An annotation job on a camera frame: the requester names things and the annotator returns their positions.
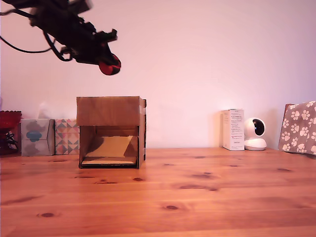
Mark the red and black footbag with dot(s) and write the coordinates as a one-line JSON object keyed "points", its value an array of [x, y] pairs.
{"points": [[110, 69]]}

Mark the cardboard dice tower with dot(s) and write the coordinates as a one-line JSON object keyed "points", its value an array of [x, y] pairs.
{"points": [[111, 116]]}

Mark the white tissue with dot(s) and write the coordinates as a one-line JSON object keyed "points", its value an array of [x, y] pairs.
{"points": [[44, 110]]}

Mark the triangle pattern tissue box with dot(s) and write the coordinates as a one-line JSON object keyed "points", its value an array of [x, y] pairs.
{"points": [[66, 137]]}

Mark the grey cloud print tissue box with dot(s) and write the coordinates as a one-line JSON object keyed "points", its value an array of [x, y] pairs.
{"points": [[37, 138]]}

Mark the red glass bowl on foot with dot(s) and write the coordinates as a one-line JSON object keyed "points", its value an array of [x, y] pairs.
{"points": [[9, 121]]}

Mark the white printed carton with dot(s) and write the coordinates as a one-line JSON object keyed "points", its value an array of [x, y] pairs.
{"points": [[234, 129]]}

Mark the grey paw print cloth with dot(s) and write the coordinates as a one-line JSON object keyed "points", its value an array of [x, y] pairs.
{"points": [[300, 128]]}

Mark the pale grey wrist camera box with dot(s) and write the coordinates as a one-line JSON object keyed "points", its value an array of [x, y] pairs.
{"points": [[80, 5]]}

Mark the small white round camera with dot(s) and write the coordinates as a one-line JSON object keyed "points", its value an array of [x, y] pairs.
{"points": [[255, 133]]}

